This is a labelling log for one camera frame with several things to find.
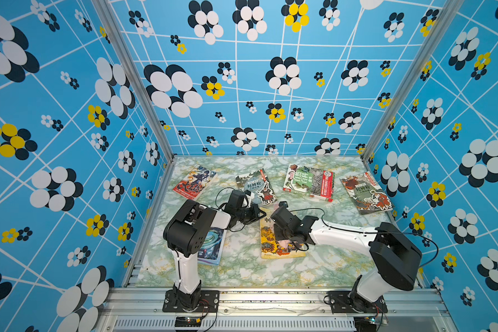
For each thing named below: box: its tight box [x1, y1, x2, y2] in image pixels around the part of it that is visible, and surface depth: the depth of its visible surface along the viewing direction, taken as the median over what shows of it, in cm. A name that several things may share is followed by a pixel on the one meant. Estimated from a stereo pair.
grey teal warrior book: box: [235, 168, 278, 206], surface depth 108 cm
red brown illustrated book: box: [339, 170, 394, 216], surface depth 104 cm
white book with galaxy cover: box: [197, 226, 227, 266], surface depth 88 cm
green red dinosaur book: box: [283, 163, 335, 203], surface depth 107 cm
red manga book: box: [172, 163, 218, 201], surface depth 108 cm
